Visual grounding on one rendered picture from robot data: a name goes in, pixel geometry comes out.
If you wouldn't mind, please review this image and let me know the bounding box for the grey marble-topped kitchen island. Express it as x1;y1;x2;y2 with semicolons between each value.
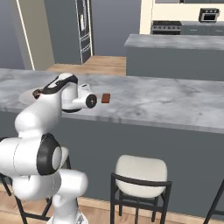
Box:
123;33;224;82

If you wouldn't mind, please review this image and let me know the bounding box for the grey marble-topped dining counter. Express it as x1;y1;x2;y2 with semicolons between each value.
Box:
0;67;224;221

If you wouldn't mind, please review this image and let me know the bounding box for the white round plate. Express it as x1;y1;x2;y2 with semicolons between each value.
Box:
18;88;46;106

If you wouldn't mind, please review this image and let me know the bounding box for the brown chocolate piece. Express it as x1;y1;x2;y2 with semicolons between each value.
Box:
101;93;112;104

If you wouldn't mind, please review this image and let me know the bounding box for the grey base cabinet run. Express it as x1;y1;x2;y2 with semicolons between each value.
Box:
180;24;224;37

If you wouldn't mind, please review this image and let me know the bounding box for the grey fridge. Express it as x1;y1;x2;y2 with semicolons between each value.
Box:
43;0;95;66

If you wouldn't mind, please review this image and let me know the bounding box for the brown cupcake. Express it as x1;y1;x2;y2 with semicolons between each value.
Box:
31;89;42;100

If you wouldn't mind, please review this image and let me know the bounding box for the silver toaster oven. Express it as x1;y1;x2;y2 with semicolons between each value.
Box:
198;7;221;24

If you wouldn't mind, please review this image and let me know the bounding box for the black stove with oven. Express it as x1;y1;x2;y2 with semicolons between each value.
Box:
150;20;183;36

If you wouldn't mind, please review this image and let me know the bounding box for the grey wall cabinet run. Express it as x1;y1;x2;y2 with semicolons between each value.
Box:
154;0;224;4

